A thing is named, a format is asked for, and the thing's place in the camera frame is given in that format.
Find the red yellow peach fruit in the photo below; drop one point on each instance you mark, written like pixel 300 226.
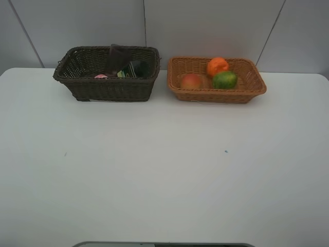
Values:
pixel 191 81

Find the dark green bottle black cap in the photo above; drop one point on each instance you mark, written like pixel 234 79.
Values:
pixel 135 69

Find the green lime fruit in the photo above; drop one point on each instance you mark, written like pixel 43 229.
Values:
pixel 224 80

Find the orange tangerine fruit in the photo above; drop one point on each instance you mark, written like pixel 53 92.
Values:
pixel 217 65

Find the translucent purple plastic cup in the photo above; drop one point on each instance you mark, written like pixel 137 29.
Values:
pixel 118 58

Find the pink bottle white cap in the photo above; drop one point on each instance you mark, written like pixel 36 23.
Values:
pixel 101 76

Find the light orange wicker basket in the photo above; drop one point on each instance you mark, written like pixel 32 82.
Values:
pixel 249 81

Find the dark brown wicker basket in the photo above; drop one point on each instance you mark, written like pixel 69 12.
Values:
pixel 80 65

